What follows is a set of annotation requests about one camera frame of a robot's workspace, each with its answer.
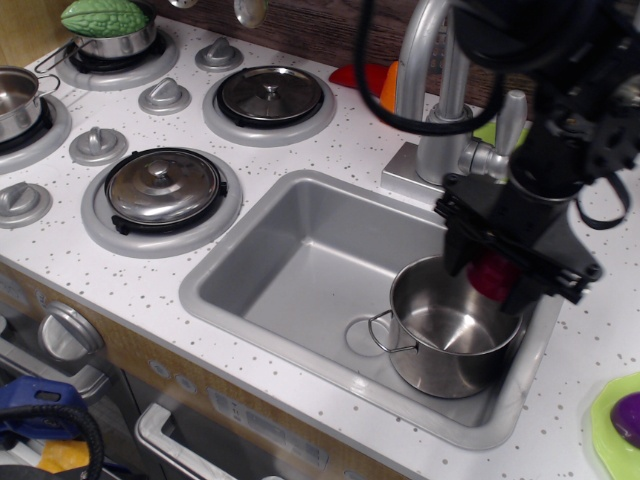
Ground grey burner ring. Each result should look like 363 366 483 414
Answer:
80 147 244 260
0 93 73 176
52 28 180 92
202 66 337 148

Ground steel lid on front burner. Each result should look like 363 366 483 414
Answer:
104 148 228 227

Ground grey stove knob top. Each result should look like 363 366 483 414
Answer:
195 37 244 73

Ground small steel saucepan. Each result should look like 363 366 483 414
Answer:
35 1 157 74

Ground grey stove knob bottom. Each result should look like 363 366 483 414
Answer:
1 182 53 229

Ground dark red toy sweet potato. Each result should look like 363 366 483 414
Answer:
466 250 521 302

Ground hanging steel ladle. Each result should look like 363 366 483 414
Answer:
169 0 198 9

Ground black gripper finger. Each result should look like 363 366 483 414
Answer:
443 227 482 276
500 274 544 315

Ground light green cutting board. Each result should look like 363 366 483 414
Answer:
473 121 532 147

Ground green toy bitter gourd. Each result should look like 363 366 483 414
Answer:
60 0 150 38

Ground red toy chili pepper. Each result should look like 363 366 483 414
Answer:
329 63 388 97

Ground blue clamp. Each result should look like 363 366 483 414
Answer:
1 376 87 440

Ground silver toy faucet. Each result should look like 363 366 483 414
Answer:
381 0 528 203

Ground light green toy plate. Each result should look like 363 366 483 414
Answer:
590 373 639 480

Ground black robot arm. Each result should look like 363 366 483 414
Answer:
436 1 639 315

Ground steel lid on burner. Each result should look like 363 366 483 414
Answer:
216 66 324 125
104 148 228 227

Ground grey front right burner ring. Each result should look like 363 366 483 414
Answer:
80 147 244 260

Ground silver oven door handle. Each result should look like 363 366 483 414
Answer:
134 403 235 480

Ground black braided cable lower left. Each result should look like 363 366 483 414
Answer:
0 404 106 480

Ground steel lid on rear burner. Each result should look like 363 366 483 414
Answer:
216 66 324 125

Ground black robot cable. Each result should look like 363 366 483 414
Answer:
353 0 506 136

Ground grey stove knob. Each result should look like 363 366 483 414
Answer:
1 182 53 229
195 37 244 73
138 77 192 116
69 127 128 166

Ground grey toy sink basin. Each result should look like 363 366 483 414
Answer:
179 171 561 450

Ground steel pot in sink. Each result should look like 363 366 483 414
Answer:
368 256 523 399

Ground steel pot at left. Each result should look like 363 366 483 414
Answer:
1 65 61 142

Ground hanging steel spoon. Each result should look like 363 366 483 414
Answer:
234 0 269 29

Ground silver oven dial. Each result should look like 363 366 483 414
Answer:
38 301 105 362

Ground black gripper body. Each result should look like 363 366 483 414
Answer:
435 174 602 304

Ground grey front left burner ring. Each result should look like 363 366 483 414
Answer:
0 93 73 176

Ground purple toy eggplant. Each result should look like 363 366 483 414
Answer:
610 392 640 448

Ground grey rear left burner ring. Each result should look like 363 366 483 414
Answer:
52 28 180 92

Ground grey rear right burner ring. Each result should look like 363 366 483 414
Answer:
202 66 337 148

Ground orange toy carrot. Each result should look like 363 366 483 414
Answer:
379 61 399 113

